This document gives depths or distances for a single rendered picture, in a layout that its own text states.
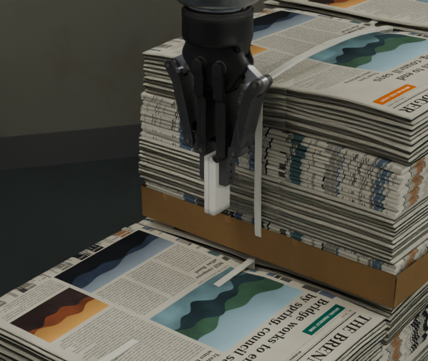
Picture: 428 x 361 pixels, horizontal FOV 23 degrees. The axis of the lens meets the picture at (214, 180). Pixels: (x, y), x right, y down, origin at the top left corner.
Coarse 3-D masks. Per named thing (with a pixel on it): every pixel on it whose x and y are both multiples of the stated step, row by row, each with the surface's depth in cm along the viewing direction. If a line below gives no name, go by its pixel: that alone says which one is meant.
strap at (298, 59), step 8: (352, 32) 130; (360, 32) 131; (368, 32) 132; (336, 40) 127; (344, 40) 128; (312, 48) 124; (320, 48) 124; (296, 56) 122; (304, 56) 122; (288, 64) 120; (272, 72) 118; (280, 72) 118
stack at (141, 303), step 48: (144, 240) 131; (192, 240) 133; (48, 288) 121; (96, 288) 121; (144, 288) 121; (192, 288) 121; (240, 288) 121; (288, 288) 121; (336, 288) 121; (0, 336) 114; (48, 336) 112; (96, 336) 112; (144, 336) 112; (192, 336) 112; (240, 336) 112; (288, 336) 112; (336, 336) 112; (384, 336) 117
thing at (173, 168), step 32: (256, 32) 134; (288, 32) 134; (320, 32) 135; (160, 64) 126; (256, 64) 122; (160, 96) 128; (160, 128) 129; (160, 160) 131; (192, 160) 127; (192, 192) 129
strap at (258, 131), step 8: (256, 128) 119; (256, 136) 119; (256, 144) 119; (256, 152) 120; (256, 160) 120; (256, 168) 121; (256, 176) 121; (256, 184) 121; (256, 192) 122; (256, 200) 122; (256, 208) 123; (256, 216) 123; (256, 224) 124; (256, 232) 124
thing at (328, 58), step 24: (336, 48) 129; (360, 48) 129; (264, 72) 120; (288, 72) 121; (312, 72) 120; (264, 96) 118; (264, 120) 119; (264, 144) 120; (240, 168) 123; (264, 168) 121; (240, 192) 124; (264, 192) 122; (240, 216) 126; (264, 216) 123
